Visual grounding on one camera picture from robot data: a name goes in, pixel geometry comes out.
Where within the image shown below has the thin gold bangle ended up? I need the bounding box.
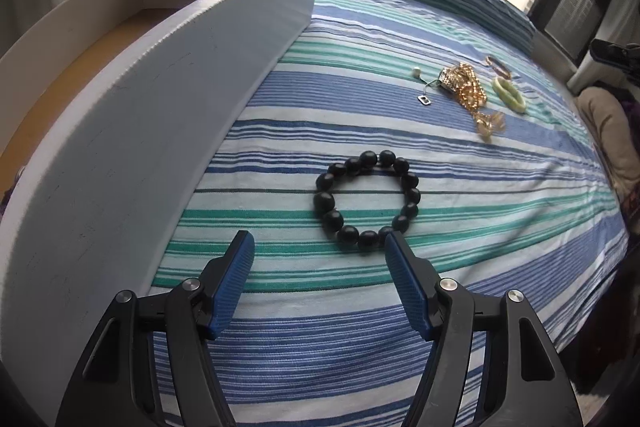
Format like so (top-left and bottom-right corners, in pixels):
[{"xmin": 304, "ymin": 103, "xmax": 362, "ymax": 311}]
[{"xmin": 486, "ymin": 55, "xmax": 514, "ymax": 80}]

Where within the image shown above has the green jade bangle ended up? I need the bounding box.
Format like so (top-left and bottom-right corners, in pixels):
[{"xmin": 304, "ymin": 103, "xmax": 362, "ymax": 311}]
[{"xmin": 492, "ymin": 77, "xmax": 528, "ymax": 113}]

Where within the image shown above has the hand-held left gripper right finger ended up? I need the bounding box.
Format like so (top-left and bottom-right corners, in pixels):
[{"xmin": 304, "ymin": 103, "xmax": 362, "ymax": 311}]
[{"xmin": 384, "ymin": 231, "xmax": 583, "ymax": 427}]

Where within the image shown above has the black bead bracelet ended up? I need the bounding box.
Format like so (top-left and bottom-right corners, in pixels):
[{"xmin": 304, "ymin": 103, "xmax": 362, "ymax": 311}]
[{"xmin": 314, "ymin": 150, "xmax": 422, "ymax": 253}]

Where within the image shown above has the purple cloth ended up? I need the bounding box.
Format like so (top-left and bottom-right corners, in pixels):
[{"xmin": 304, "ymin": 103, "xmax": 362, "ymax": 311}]
[{"xmin": 619, "ymin": 94, "xmax": 640, "ymax": 150}]

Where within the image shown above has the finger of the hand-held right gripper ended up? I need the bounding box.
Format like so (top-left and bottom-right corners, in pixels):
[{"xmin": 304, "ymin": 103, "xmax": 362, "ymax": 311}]
[{"xmin": 589, "ymin": 39, "xmax": 640, "ymax": 80}]

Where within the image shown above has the gold chain necklace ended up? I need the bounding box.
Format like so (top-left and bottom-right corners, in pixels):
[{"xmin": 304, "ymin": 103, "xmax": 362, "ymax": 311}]
[{"xmin": 446, "ymin": 62, "xmax": 507, "ymax": 139}]

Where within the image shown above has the white cardboard box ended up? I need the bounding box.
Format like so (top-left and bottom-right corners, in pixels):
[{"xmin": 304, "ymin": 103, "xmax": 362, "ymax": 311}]
[{"xmin": 0, "ymin": 0, "xmax": 325, "ymax": 425}]

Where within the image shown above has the silver pendant on green string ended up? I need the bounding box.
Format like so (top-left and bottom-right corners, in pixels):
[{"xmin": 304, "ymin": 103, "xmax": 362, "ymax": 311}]
[{"xmin": 417, "ymin": 79, "xmax": 447, "ymax": 106}]

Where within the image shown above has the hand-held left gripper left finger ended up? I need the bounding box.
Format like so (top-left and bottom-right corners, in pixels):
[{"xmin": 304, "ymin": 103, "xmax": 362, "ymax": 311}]
[{"xmin": 55, "ymin": 230, "xmax": 256, "ymax": 427}]

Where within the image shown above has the silver mesh ornament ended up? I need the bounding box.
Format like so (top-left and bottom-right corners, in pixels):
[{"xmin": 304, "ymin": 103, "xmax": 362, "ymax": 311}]
[{"xmin": 439, "ymin": 69, "xmax": 464, "ymax": 93}]

